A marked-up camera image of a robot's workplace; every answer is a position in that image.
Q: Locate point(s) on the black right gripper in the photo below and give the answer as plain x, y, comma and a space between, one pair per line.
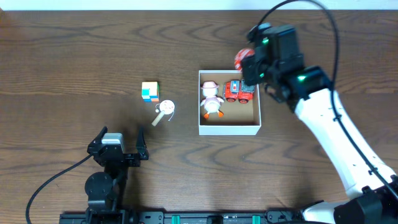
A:
248, 65

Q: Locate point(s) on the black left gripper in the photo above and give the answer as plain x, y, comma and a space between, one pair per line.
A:
123, 157

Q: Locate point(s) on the red many-sided die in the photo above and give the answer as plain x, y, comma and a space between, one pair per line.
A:
243, 53

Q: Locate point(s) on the red toy truck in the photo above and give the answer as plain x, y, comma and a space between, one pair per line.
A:
238, 90

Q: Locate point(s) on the small wooden rattle drum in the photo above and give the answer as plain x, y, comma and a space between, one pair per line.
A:
166, 107

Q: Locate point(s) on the multicoloured puzzle cube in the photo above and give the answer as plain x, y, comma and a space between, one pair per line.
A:
150, 91

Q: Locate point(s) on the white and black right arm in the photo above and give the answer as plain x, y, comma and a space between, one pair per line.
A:
370, 185

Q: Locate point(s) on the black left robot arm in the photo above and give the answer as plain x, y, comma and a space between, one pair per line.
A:
105, 189

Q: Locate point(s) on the white cardboard box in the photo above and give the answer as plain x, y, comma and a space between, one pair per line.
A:
238, 119

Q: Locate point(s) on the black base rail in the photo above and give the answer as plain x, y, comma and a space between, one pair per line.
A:
158, 217

